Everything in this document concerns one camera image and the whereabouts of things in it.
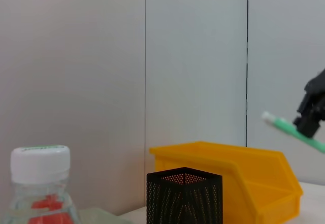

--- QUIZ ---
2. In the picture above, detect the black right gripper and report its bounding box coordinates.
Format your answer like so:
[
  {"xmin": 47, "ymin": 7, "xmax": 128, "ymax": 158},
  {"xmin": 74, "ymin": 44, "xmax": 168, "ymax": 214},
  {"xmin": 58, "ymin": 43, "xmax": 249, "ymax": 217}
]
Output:
[{"xmin": 293, "ymin": 68, "xmax": 325, "ymax": 139}]

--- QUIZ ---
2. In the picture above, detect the green utility knife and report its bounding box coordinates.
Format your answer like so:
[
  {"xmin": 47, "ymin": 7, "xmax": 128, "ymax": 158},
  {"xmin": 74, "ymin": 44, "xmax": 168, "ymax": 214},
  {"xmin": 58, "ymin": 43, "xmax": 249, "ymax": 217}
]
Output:
[{"xmin": 261, "ymin": 111, "xmax": 325, "ymax": 155}]

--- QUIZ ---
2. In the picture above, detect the clear green-label water bottle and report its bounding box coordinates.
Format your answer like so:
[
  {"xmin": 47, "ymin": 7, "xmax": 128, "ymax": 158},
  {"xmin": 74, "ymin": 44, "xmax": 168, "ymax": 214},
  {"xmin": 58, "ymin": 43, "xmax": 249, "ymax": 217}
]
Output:
[{"xmin": 0, "ymin": 144, "xmax": 82, "ymax": 224}]

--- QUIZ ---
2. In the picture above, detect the black mesh pen holder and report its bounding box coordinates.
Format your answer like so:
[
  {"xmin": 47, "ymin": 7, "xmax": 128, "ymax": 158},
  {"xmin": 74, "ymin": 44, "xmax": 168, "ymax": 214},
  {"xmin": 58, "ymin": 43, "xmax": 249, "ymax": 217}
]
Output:
[{"xmin": 146, "ymin": 167, "xmax": 224, "ymax": 224}]

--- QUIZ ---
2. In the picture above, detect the yellow plastic bin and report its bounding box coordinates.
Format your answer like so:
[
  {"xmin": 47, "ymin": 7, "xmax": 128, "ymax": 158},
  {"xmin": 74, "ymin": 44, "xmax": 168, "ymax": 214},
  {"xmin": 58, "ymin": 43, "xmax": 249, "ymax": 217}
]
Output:
[{"xmin": 149, "ymin": 140, "xmax": 304, "ymax": 224}]

